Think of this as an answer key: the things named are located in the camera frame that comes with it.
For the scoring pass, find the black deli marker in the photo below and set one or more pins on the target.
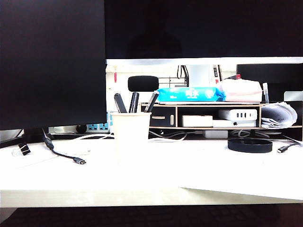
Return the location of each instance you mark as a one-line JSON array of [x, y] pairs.
[[134, 102]]

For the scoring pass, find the beige paper cup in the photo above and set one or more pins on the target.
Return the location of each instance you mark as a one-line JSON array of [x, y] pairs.
[[130, 132]]

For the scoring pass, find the black capped marker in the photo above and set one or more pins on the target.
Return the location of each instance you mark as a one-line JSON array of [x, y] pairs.
[[120, 104]]

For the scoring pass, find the black wooden desk organizer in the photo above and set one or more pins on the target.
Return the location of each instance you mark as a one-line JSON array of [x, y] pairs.
[[161, 111]]

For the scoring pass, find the black pen silver clip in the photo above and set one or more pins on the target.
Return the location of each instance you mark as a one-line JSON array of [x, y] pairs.
[[151, 102]]

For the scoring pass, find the black chair headrest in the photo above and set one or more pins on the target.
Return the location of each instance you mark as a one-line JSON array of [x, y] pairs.
[[142, 83]]

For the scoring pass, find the blue wet wipes pack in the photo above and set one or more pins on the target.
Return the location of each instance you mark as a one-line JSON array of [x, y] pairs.
[[189, 94]]

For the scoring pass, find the beige cardboard box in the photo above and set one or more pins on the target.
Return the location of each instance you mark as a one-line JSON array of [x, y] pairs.
[[196, 121]]

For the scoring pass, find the red hanging ornament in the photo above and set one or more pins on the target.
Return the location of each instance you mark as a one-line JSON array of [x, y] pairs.
[[115, 76]]

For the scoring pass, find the white power brick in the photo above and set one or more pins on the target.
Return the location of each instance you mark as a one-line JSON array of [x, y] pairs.
[[216, 134]]

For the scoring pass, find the black round plug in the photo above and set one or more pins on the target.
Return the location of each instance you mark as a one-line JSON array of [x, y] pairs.
[[81, 128]]

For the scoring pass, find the flat white box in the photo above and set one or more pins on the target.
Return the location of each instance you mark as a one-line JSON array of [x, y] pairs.
[[225, 123]]

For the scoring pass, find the white printed carton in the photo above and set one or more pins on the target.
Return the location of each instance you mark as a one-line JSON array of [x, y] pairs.
[[214, 73]]

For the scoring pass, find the white multiport charger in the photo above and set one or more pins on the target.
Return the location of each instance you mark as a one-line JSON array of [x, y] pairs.
[[236, 114]]

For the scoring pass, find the pink tissue pack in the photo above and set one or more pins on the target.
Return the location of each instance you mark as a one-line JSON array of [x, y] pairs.
[[241, 93]]

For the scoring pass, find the red box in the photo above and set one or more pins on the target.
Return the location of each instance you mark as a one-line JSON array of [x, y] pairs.
[[237, 76]]

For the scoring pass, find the black monitor silver bezel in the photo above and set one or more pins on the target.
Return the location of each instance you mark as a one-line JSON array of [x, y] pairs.
[[201, 28]]

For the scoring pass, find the black round lid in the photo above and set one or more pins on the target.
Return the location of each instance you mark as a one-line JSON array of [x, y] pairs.
[[249, 145]]

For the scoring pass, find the large black monitor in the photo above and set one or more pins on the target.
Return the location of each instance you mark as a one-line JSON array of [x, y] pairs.
[[52, 66]]

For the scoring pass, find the black screen panel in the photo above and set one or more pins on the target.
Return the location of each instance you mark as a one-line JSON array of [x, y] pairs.
[[272, 73]]

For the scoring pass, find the rolled printed paper stack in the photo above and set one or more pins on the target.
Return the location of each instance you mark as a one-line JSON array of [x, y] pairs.
[[279, 116]]

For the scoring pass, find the black binder clip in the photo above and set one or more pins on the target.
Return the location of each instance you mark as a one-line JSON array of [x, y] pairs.
[[24, 149]]

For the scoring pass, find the white paper stack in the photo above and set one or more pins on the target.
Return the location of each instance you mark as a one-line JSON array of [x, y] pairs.
[[23, 160]]

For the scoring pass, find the silver metal stand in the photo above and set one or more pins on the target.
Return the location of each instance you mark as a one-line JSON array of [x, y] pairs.
[[293, 95]]

